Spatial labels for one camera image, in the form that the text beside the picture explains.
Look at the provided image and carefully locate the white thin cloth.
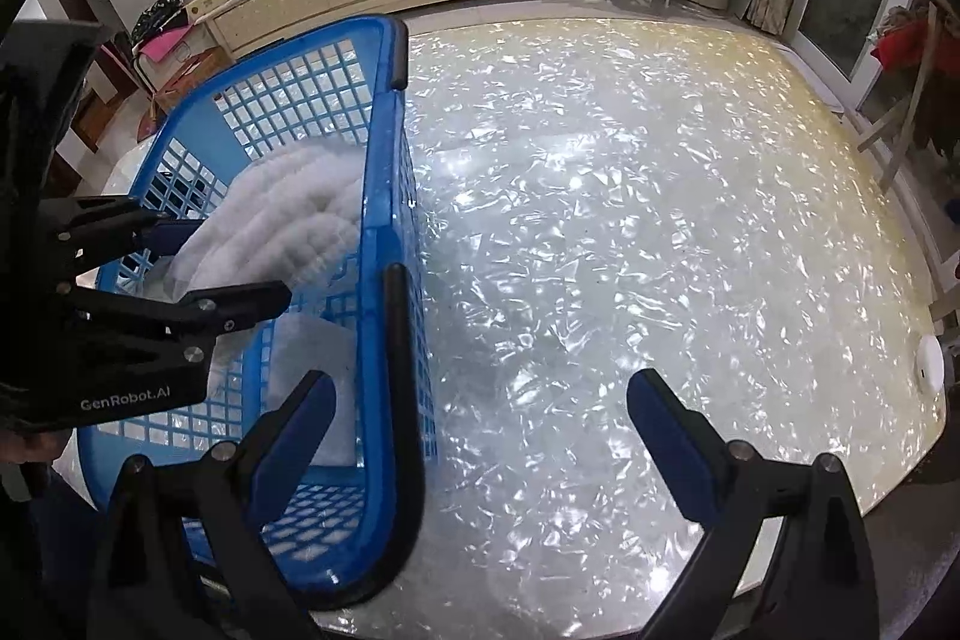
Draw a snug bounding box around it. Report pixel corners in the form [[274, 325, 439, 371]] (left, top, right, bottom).
[[206, 310, 361, 468]]

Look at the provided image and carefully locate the white round device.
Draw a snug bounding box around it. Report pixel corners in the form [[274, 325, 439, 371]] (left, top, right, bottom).
[[913, 335, 944, 395]]

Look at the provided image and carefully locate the wooden frame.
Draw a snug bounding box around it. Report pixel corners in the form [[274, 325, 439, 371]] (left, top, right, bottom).
[[814, 0, 960, 326]]

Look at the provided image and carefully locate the white fluffy towel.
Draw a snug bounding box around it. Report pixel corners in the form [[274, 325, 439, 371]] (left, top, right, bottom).
[[161, 147, 370, 304]]

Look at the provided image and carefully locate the blue plastic laundry basket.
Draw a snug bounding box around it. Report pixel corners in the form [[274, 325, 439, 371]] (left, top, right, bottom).
[[75, 14, 440, 611]]

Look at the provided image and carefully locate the brown cardboard box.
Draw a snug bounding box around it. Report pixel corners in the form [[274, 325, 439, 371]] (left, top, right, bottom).
[[154, 47, 233, 120]]

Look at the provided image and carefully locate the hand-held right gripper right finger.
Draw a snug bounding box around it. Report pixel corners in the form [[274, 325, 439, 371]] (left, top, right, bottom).
[[626, 368, 880, 640]]

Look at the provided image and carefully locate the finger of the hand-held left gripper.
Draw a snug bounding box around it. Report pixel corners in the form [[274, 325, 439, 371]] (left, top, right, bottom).
[[41, 196, 206, 281], [64, 278, 294, 350]]

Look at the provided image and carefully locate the black dotted bag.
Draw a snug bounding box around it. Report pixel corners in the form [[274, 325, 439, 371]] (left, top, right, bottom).
[[131, 0, 186, 49]]

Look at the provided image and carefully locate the pink cloth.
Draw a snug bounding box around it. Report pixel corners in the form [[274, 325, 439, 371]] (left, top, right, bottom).
[[135, 26, 197, 64]]

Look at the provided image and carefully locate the red cloth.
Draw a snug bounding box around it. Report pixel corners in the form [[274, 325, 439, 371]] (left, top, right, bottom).
[[870, 6, 960, 79]]

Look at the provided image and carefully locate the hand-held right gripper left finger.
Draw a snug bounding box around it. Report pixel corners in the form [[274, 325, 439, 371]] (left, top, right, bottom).
[[90, 368, 338, 640]]

